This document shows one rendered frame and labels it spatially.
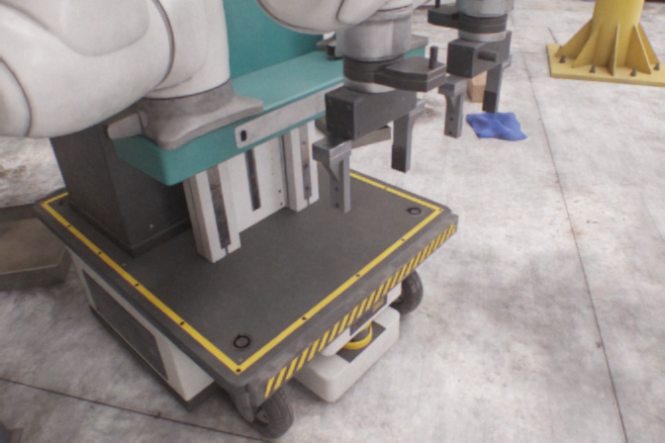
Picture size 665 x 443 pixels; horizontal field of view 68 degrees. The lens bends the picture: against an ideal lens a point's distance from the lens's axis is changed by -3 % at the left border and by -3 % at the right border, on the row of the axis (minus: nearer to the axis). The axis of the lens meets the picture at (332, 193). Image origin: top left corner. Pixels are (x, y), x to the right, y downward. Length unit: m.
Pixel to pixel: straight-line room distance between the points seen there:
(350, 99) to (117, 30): 0.26
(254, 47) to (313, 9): 0.61
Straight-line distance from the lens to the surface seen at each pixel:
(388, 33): 0.59
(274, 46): 1.03
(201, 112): 0.75
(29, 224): 2.15
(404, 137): 0.72
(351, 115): 0.59
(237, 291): 1.06
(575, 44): 3.66
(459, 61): 0.83
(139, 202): 1.17
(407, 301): 1.36
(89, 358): 1.50
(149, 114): 0.76
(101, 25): 0.55
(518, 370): 1.37
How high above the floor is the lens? 1.02
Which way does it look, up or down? 32 degrees down
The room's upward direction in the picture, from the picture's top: 2 degrees counter-clockwise
